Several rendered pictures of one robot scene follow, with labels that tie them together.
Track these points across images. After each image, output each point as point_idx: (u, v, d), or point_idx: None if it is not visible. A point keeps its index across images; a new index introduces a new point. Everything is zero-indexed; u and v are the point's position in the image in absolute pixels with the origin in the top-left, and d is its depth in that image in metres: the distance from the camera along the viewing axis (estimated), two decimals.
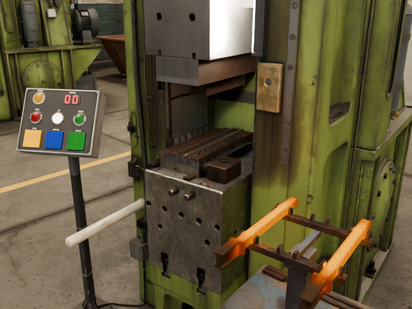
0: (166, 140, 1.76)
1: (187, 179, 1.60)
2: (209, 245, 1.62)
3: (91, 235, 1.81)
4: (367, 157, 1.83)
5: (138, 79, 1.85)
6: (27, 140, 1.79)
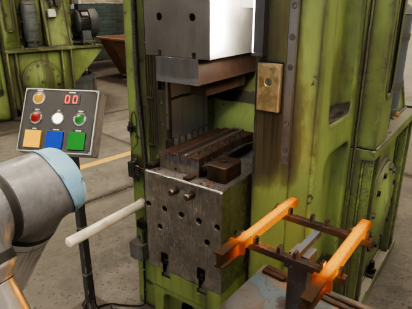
0: (166, 140, 1.76)
1: (187, 179, 1.60)
2: (209, 245, 1.62)
3: (91, 235, 1.81)
4: (367, 157, 1.83)
5: (138, 79, 1.85)
6: (27, 140, 1.79)
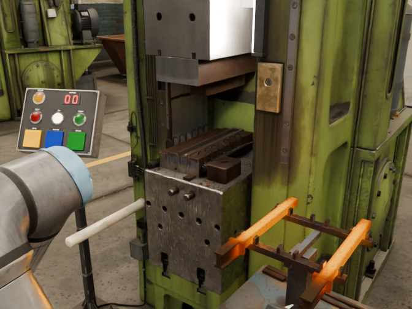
0: (166, 140, 1.76)
1: (187, 179, 1.60)
2: (209, 245, 1.62)
3: (91, 235, 1.81)
4: (367, 157, 1.83)
5: (138, 79, 1.85)
6: (27, 140, 1.79)
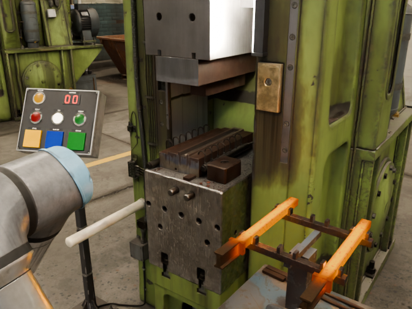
0: (166, 140, 1.76)
1: (187, 179, 1.60)
2: (209, 245, 1.62)
3: (91, 235, 1.81)
4: (367, 157, 1.83)
5: (138, 79, 1.85)
6: (27, 140, 1.79)
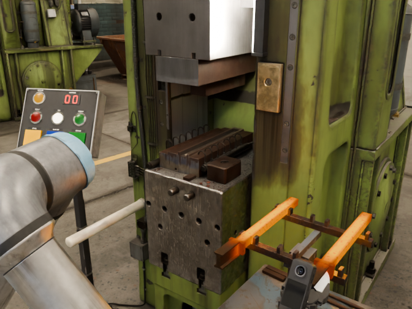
0: (166, 140, 1.76)
1: (187, 179, 1.60)
2: (209, 245, 1.62)
3: (91, 235, 1.81)
4: (367, 157, 1.83)
5: (138, 79, 1.85)
6: (27, 140, 1.79)
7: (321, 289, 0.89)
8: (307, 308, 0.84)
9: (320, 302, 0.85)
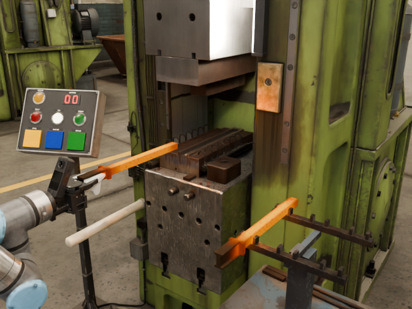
0: (166, 140, 1.76)
1: (187, 179, 1.60)
2: (209, 245, 1.62)
3: (91, 235, 1.81)
4: (367, 157, 1.83)
5: (138, 79, 1.85)
6: (27, 140, 1.79)
7: (88, 181, 1.24)
8: (68, 190, 1.19)
9: (80, 187, 1.20)
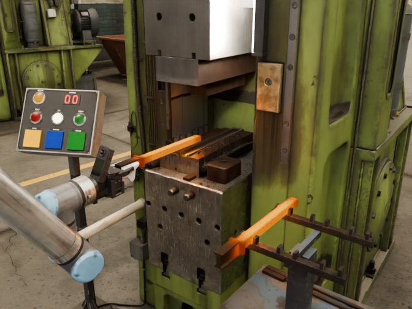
0: (166, 140, 1.76)
1: (187, 179, 1.60)
2: (209, 245, 1.62)
3: (91, 235, 1.81)
4: (367, 157, 1.83)
5: (138, 79, 1.85)
6: (27, 140, 1.79)
7: (125, 168, 1.36)
8: (108, 176, 1.30)
9: (119, 173, 1.32)
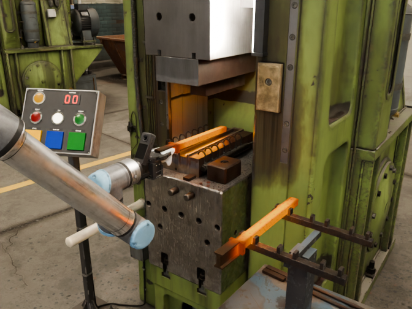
0: (166, 140, 1.76)
1: (187, 179, 1.60)
2: (209, 245, 1.62)
3: (91, 235, 1.81)
4: (367, 157, 1.83)
5: (138, 79, 1.85)
6: None
7: (164, 153, 1.51)
8: (150, 160, 1.45)
9: (159, 157, 1.47)
